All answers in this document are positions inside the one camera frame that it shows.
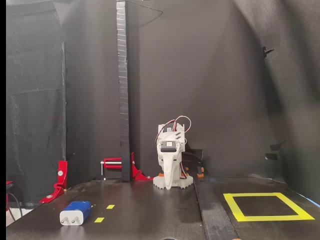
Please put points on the red clamp part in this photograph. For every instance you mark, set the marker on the red clamp part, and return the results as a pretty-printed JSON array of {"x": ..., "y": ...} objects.
[{"x": 8, "y": 182}]

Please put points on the orange and black spring clamp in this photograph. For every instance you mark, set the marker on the orange and black spring clamp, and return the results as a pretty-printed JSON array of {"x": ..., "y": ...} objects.
[
  {"x": 161, "y": 174},
  {"x": 186, "y": 169},
  {"x": 200, "y": 172}
]

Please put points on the red metal corner bracket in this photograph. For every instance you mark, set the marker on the red metal corner bracket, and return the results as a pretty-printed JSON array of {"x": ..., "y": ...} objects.
[
  {"x": 135, "y": 171},
  {"x": 62, "y": 172}
]

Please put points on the black flat strip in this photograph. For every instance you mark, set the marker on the black flat strip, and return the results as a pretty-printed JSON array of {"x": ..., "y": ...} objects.
[{"x": 212, "y": 215}]

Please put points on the yellow tape square outline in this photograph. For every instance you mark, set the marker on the yellow tape square outline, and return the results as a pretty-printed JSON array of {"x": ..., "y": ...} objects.
[{"x": 275, "y": 218}]

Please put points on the blue and white charger block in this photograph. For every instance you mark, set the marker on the blue and white charger block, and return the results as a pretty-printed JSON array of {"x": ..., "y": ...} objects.
[{"x": 77, "y": 208}]

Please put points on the red screw clamp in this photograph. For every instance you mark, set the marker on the red screw clamp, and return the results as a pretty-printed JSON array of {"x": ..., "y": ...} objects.
[{"x": 112, "y": 160}]

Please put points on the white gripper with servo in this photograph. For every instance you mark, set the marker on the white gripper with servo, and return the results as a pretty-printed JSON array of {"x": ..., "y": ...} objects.
[{"x": 168, "y": 160}]

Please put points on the black tape piece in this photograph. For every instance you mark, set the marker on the black tape piece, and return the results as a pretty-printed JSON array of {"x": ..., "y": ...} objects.
[{"x": 272, "y": 156}]

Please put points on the black clip on curtain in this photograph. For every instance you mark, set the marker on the black clip on curtain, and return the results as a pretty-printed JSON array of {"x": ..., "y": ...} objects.
[{"x": 267, "y": 50}]

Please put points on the black foam board post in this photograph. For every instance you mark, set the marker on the black foam board post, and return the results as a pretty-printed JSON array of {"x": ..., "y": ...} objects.
[{"x": 123, "y": 75}]

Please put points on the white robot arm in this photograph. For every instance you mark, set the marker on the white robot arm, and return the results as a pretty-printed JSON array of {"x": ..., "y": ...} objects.
[{"x": 177, "y": 172}]

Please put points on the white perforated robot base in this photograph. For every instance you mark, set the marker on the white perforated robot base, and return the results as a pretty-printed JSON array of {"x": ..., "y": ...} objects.
[{"x": 186, "y": 182}]

